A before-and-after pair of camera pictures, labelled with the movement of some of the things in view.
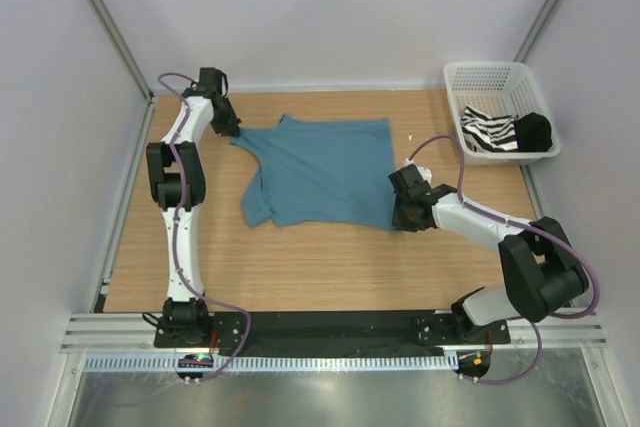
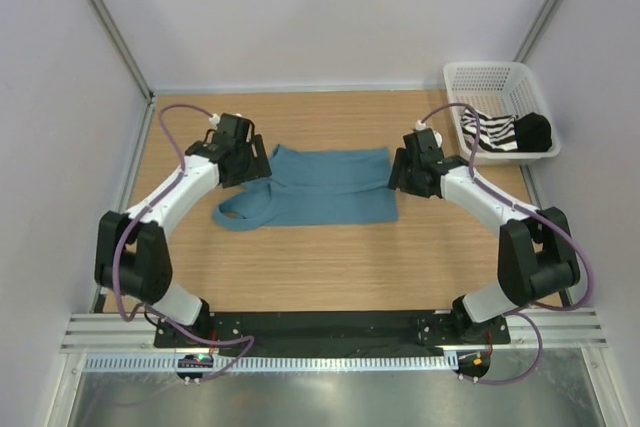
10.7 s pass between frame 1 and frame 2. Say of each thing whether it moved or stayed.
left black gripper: moved
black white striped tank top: stayed
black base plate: stayed
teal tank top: moved
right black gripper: moved
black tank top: stayed
